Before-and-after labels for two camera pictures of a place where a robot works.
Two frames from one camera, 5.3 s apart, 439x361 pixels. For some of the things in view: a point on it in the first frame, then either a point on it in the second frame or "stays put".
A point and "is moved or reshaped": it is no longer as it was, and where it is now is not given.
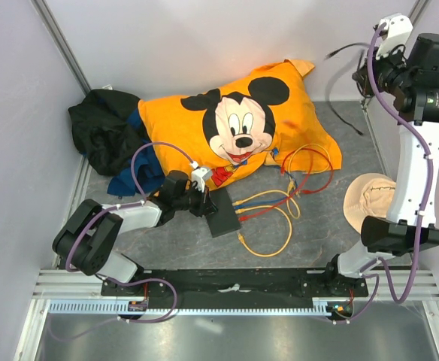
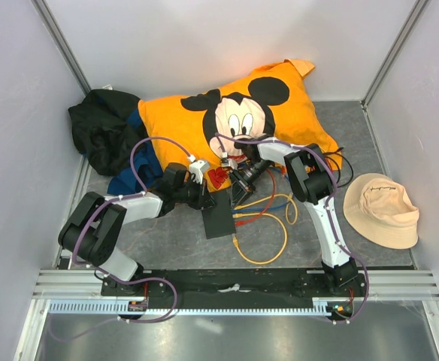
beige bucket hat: [367, 195] stays put
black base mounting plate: [235, 286] stays put
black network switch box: [225, 219] is moved or reshaped
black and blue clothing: [107, 129] stays put
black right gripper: [395, 55] -> [239, 189]
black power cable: [337, 76] -> [332, 158]
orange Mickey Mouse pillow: [265, 119] stays put
